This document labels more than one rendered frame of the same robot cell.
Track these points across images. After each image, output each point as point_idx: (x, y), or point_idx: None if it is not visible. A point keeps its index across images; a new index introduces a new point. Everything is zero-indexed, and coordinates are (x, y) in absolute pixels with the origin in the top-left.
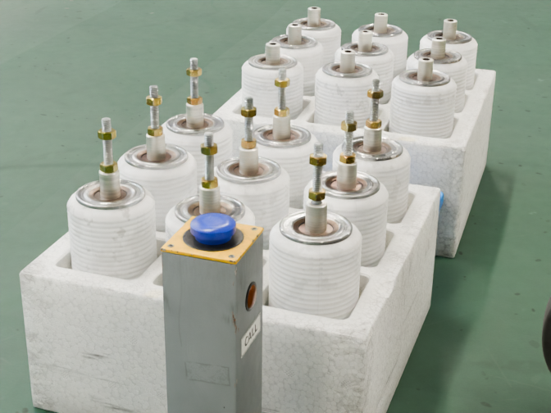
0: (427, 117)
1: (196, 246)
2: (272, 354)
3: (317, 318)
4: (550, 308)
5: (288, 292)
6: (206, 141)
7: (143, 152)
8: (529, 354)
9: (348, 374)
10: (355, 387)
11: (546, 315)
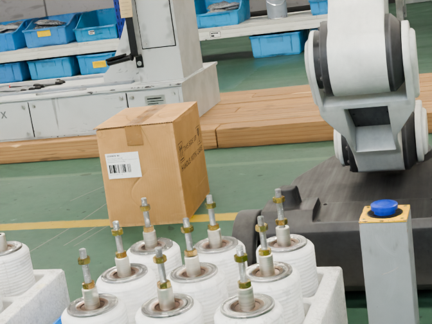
0: (31, 267)
1: (399, 213)
2: (335, 311)
3: (324, 278)
4: (251, 258)
5: (314, 278)
6: (263, 221)
7: (160, 311)
8: None
9: (343, 294)
10: (344, 299)
11: (249, 265)
